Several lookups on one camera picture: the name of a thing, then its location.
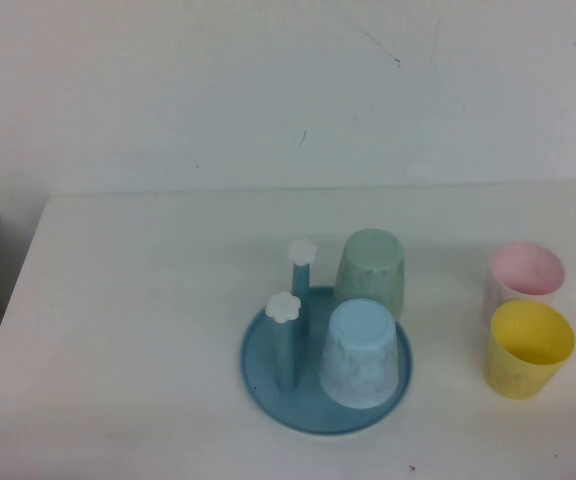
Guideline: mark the light blue plastic cup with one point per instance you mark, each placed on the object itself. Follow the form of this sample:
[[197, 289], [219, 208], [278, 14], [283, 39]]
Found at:
[[360, 360]]

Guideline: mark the green plastic cup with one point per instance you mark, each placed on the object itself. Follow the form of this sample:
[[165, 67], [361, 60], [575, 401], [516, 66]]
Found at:
[[368, 270]]

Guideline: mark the blue cup stand with pegs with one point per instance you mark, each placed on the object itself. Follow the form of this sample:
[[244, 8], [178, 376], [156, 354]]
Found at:
[[268, 360]]

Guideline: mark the pink plastic cup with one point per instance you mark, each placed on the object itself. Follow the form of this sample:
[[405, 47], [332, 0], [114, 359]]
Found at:
[[523, 270]]

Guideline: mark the yellow plastic cup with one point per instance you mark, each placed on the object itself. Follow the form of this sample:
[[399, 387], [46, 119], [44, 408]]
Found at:
[[523, 370]]

